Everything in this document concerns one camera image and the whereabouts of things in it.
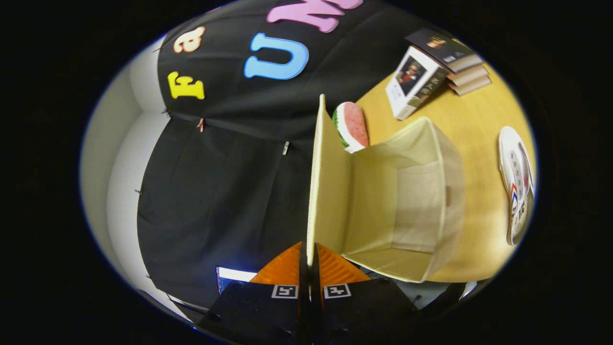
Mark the black hardcover book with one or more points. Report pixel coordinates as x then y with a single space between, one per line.
445 48

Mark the beige fabric storage box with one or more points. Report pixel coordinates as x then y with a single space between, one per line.
383 206

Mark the bright white screen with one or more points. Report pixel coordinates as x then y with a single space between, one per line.
234 275

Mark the white portrait book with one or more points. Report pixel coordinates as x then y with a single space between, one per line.
414 79

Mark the brown book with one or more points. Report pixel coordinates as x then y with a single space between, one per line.
471 75
474 86

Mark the silver metal clip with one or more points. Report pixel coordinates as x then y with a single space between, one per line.
286 147

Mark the white canvas shoe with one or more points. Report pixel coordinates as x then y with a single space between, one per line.
515 182

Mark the watermelon slice plush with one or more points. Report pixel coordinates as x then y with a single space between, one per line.
354 124

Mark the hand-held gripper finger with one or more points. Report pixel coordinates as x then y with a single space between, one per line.
303 311
315 311

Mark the small orange clip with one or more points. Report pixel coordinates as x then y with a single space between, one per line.
201 124

